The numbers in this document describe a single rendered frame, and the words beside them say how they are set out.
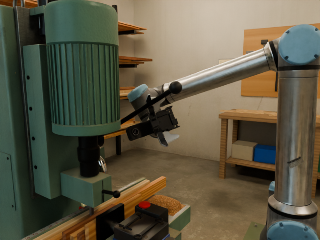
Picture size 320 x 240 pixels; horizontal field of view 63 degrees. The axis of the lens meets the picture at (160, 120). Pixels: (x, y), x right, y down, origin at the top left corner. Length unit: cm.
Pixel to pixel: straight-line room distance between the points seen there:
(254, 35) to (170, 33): 131
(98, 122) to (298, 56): 59
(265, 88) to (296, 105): 298
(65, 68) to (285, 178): 73
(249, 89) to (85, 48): 340
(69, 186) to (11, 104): 27
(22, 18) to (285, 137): 83
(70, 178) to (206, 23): 365
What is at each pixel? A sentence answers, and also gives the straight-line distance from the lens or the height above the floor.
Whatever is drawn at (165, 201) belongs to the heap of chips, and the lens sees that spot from 92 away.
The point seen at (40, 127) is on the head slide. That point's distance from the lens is 77.
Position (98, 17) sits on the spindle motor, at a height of 147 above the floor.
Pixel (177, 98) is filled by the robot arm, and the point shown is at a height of 125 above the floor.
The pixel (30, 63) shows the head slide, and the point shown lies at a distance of 78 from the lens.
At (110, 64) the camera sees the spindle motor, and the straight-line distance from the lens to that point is 66.
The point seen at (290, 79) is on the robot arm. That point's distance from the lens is 88.
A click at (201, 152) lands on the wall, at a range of 430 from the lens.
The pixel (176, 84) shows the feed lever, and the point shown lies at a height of 132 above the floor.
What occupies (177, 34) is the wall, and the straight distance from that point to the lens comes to 436.
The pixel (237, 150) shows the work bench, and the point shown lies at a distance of 361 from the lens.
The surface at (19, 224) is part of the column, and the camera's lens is 93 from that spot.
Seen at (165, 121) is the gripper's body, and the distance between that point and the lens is 81.
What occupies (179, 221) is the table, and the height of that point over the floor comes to 88.
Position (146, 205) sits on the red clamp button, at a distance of 68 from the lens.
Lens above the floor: 134
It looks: 10 degrees down
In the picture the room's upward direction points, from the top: straight up
